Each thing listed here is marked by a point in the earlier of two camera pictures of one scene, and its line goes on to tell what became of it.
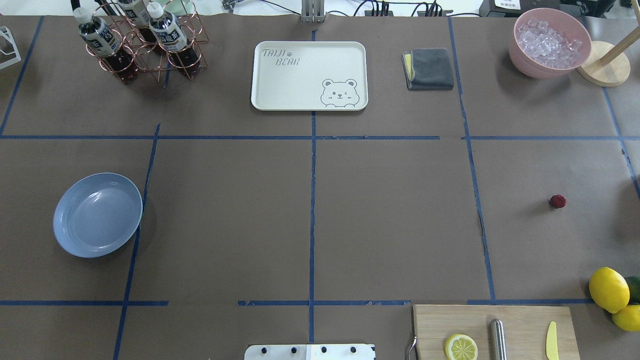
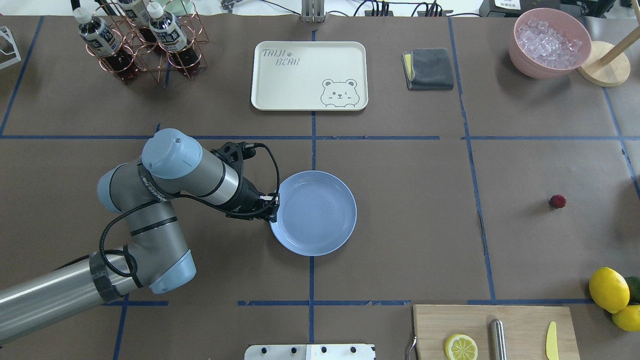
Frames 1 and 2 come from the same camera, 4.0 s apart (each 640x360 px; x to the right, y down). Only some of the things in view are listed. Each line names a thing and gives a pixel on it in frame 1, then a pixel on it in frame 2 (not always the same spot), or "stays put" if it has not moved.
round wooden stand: (608, 65) stays put
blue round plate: (96, 213) -> (317, 214)
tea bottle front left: (104, 42) stays put
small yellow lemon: (628, 318) stays put
